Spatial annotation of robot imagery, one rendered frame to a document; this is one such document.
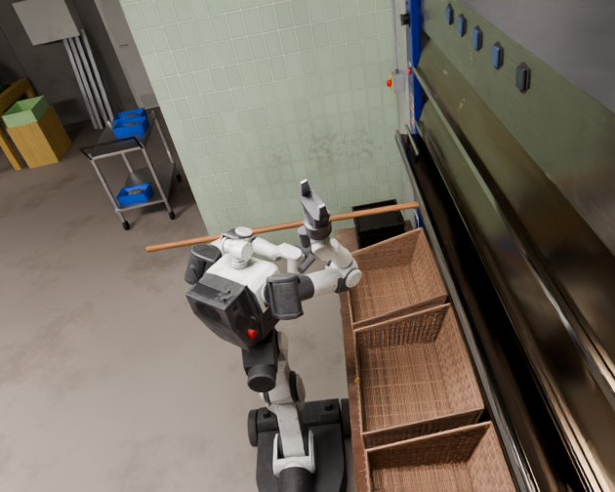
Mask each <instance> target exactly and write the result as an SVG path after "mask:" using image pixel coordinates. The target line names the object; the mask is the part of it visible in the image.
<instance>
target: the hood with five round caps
mask: <svg viewBox="0 0 615 492"><path fill-rule="evenodd" d="M421 19H422V29H423V30H424V31H425V32H426V33H427V35H428V36H429V37H430V38H431V40H432V41H433V42H434V43H435V44H436V46H437V47H438V48H439V49H440V50H441V51H442V53H443V54H444V55H445V56H446V57H447V59H448V60H450V61H451V62H452V63H453V65H454V66H455V67H456V68H457V69H458V71H459V72H460V73H461V74H462V75H463V77H464V78H465V79H466V80H467V81H468V82H469V84H470V85H471V86H472V87H473V89H474V90H475V91H476V92H477V93H478V94H479V96H480V97H481V98H482V99H483V100H484V102H485V103H486V104H487V105H488V106H489V107H490V109H491V110H492V111H493V112H494V113H495V115H496V116H497V117H498V118H499V119H500V121H501V122H502V123H503V124H504V125H505V126H506V128H507V129H508V130H509V131H510V132H511V134H512V135H513V136H514V137H515V138H516V140H517V141H518V142H519V143H520V144H521V146H522V147H523V148H524V149H525V150H526V152H527V153H528V154H529V155H530V156H531V157H532V159H533V160H534V161H535V162H536V163H537V165H538V166H539V167H540V168H541V169H542V170H543V172H544V173H545V174H546V175H547V176H548V178H549V179H550V180H551V181H552V182H553V184H554V185H555V186H556V187H557V188H558V190H559V191H560V192H561V193H562V194H563V196H564V197H565V198H566V199H567V200H568V201H569V203H570V204H571V205H572V206H573V207H574V209H575V210H576V211H577V212H578V213H579V214H580V216H581V217H582V218H583V219H584V220H585V222H586V223H587V224H588V225H589V226H590V227H591V229H592V230H593V231H594V232H595V234H596V235H597V236H598V237H599V238H600V240H601V241H602V242H603V243H604V244H605V245H606V247H607V248H608V249H609V250H610V251H611V253H612V254H613V255H614V256H615V113H613V112H612V111H611V110H609V109H608V108H606V107H605V106H604V105H602V104H601V103H600V102H598V101H596V100H595V99H594V98H592V97H591V96H589V95H588V94H587V93H585V92H584V91H583V90H581V89H580V88H578V87H577V86H576V85H574V84H573V83H571V82H570V81H569V80H567V79H566V78H565V77H563V76H562V75H560V74H559V73H558V72H556V71H555V70H554V69H552V68H551V67H549V66H548V65H547V64H545V63H544V62H542V61H541V60H539V59H538V58H537V57H535V56H534V55H532V54H531V53H530V52H528V51H527V50H525V49H524V48H523V47H521V46H520V45H519V44H517V43H516V42H514V41H513V40H512V39H511V38H510V37H509V36H507V35H506V34H504V33H503V32H502V31H500V30H499V29H497V28H496V27H495V26H493V25H492V24H491V23H489V22H488V21H486V20H485V19H483V18H482V17H480V16H479V15H478V14H476V13H475V12H474V11H472V10H471V9H469V8H468V7H467V6H465V5H464V4H463V3H461V2H460V1H458V0H421Z"/></svg>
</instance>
